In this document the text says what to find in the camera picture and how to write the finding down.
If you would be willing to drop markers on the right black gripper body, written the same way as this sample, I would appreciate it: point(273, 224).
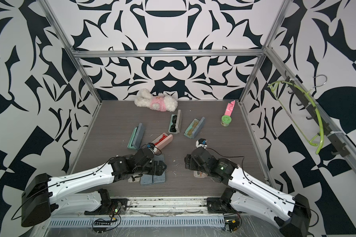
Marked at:
point(191, 164)

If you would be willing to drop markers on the black connector box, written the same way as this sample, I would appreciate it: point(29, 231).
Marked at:
point(232, 225)

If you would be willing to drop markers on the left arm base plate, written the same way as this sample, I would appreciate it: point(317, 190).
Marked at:
point(109, 206)

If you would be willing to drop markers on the grey case far left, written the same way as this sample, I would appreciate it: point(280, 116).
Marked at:
point(136, 137)

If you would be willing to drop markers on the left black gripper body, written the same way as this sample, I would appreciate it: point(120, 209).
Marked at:
point(152, 169)

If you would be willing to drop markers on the white plush toy pink shirt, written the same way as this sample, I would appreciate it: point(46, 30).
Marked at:
point(161, 102)

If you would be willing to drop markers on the green lidded jar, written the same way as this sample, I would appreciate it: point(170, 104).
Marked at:
point(225, 120)

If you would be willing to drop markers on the pink bottle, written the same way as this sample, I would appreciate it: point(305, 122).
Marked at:
point(229, 108)

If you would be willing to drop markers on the green clothes hanger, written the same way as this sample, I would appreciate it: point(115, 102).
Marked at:
point(308, 104)

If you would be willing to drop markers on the grey case tortoise sunglasses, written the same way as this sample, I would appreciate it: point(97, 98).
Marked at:
point(146, 180)

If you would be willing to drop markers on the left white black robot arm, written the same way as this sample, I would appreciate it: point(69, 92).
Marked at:
point(46, 195)

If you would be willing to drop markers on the grey case black sunglasses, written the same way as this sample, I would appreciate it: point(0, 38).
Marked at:
point(175, 123)

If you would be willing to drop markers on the black wall hook rail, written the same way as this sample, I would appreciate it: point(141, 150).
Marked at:
point(330, 134)

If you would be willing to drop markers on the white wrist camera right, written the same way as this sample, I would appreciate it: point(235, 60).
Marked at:
point(201, 143)

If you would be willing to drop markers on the pink case red glasses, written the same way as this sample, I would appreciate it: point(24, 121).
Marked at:
point(162, 141)

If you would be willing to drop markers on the grey case gold glasses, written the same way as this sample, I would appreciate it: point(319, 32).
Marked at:
point(194, 128)

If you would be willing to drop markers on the beige case yellow glasses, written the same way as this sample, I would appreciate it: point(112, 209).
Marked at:
point(134, 179)

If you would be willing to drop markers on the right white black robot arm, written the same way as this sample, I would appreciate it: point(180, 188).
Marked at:
point(244, 193)

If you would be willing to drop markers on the pink case brown glasses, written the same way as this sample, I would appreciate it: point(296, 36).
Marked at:
point(199, 174)

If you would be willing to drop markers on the black usb hub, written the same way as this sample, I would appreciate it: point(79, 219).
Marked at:
point(101, 226)

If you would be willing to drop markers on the grey case white sunglasses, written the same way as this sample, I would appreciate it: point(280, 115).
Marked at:
point(159, 179)

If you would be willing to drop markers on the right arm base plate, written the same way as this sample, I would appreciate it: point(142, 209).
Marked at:
point(220, 206)

